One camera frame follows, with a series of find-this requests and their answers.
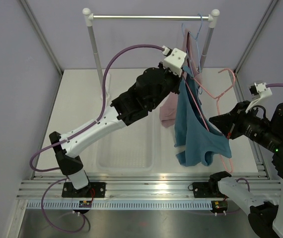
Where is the blue tank top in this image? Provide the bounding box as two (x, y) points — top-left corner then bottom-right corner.
(174, 66), (232, 167)

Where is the pink wire hanger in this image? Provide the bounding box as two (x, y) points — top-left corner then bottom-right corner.
(184, 68), (236, 173)

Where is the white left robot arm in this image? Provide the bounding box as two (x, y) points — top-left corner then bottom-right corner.
(49, 62), (183, 197)

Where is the blue wire hanger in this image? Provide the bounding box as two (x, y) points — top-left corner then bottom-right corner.
(181, 13), (205, 95)

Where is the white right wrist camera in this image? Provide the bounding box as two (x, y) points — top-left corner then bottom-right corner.
(245, 82), (273, 113)

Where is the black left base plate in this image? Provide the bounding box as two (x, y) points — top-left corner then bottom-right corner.
(62, 182), (106, 198)

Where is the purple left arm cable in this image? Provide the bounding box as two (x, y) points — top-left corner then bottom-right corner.
(29, 44), (165, 172)

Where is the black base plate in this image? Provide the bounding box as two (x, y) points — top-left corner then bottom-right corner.
(62, 182), (106, 198)
(188, 182), (223, 198)

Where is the pink tank top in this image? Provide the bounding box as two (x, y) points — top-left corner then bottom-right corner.
(159, 28), (202, 128)

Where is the white slotted cable duct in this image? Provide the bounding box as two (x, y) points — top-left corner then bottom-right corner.
(27, 200), (212, 210)

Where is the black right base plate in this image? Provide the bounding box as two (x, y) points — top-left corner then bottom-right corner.
(188, 182), (223, 198)

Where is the white clothes rack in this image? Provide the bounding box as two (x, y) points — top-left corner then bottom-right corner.
(82, 8), (220, 99)

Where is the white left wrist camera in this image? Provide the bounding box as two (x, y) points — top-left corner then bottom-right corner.
(162, 46), (187, 77)

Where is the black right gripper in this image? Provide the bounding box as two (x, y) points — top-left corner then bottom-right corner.
(210, 99), (283, 152)

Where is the translucent white plastic basket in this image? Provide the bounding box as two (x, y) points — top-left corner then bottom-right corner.
(97, 113), (156, 173)

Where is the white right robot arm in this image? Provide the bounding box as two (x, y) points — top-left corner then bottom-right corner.
(208, 101), (283, 238)

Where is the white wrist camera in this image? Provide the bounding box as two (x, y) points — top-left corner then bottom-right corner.
(162, 46), (187, 77)
(245, 82), (273, 113)

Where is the aluminium mounting rail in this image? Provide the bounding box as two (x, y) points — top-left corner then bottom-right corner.
(17, 162), (281, 200)

